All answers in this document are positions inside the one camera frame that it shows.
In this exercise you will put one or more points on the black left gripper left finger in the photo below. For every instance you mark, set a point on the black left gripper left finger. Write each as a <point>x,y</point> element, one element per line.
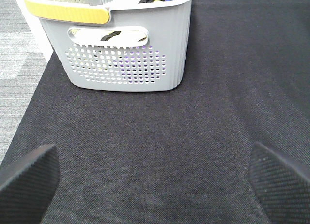
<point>28,185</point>

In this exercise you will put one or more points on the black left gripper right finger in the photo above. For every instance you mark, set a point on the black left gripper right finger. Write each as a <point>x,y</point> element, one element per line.
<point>281,184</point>

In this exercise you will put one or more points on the black table cloth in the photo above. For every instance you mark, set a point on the black table cloth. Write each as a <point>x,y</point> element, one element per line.
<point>181,156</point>

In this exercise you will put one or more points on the grey perforated basket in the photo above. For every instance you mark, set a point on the grey perforated basket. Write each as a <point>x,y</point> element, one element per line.
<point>156,66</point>

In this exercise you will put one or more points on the white cloth with black strap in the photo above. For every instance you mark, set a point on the white cloth with black strap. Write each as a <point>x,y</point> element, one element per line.
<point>122,36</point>

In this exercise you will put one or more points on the yellow basket handle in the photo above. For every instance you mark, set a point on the yellow basket handle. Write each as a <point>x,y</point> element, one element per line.
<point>68,13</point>

